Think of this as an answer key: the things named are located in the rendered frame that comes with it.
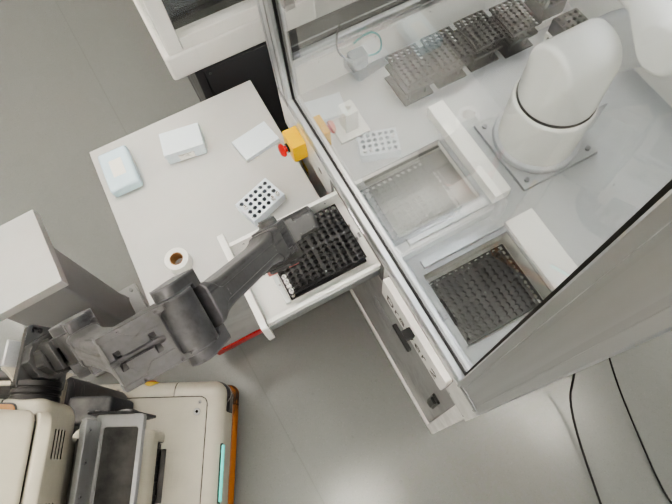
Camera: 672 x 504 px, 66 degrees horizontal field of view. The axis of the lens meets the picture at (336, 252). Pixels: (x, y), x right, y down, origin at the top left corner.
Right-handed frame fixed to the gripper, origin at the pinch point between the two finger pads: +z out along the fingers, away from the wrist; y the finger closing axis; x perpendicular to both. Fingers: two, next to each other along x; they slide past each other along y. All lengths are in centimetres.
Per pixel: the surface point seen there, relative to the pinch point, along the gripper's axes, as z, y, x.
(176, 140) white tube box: 19, 11, -60
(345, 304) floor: 97, -23, -10
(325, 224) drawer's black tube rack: 7.6, -15.7, -8.7
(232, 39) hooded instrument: 13, -18, -84
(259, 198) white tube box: 18.9, -3.9, -30.0
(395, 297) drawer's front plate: 3.7, -21.8, 18.2
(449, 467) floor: 95, -29, 66
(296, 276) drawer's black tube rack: 7.8, -2.8, 1.1
